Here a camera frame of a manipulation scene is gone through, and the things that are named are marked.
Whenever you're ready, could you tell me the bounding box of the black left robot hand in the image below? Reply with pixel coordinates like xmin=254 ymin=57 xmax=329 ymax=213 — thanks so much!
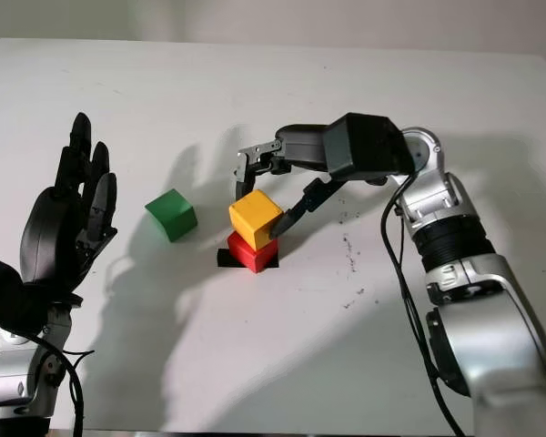
xmin=19 ymin=112 xmax=119 ymax=305

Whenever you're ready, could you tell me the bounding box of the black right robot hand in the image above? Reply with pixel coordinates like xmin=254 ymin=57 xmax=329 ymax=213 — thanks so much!
xmin=232 ymin=122 xmax=348 ymax=239

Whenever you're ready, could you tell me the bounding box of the yellow wooden block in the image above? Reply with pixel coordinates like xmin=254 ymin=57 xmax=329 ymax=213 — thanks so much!
xmin=228 ymin=189 xmax=285 ymax=251

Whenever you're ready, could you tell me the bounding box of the red wooden block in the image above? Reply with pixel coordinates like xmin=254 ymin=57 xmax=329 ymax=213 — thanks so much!
xmin=227 ymin=230 xmax=281 ymax=275

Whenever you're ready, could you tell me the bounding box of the green wooden block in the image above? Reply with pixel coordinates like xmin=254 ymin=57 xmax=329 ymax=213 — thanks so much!
xmin=145 ymin=188 xmax=197 ymax=243

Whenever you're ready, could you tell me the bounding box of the black tape patch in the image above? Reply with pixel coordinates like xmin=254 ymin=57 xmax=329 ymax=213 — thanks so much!
xmin=217 ymin=249 xmax=280 ymax=269

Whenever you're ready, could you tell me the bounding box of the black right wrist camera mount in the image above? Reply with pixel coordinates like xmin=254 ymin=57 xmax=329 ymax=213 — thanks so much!
xmin=323 ymin=113 xmax=416 ymax=184

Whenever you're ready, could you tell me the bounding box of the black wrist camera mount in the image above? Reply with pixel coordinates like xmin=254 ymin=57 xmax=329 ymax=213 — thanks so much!
xmin=323 ymin=113 xmax=416 ymax=184
xmin=0 ymin=251 xmax=46 ymax=339

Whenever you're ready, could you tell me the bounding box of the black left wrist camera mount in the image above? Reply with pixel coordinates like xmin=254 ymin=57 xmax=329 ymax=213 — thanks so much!
xmin=0 ymin=251 xmax=46 ymax=339

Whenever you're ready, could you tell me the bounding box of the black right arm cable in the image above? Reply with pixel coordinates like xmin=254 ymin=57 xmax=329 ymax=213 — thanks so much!
xmin=380 ymin=174 xmax=466 ymax=437

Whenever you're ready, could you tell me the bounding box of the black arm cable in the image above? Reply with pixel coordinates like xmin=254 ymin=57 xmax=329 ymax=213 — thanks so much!
xmin=380 ymin=174 xmax=466 ymax=437
xmin=25 ymin=331 xmax=96 ymax=437

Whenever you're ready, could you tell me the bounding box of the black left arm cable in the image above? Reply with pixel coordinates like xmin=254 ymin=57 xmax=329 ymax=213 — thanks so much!
xmin=25 ymin=331 xmax=96 ymax=437

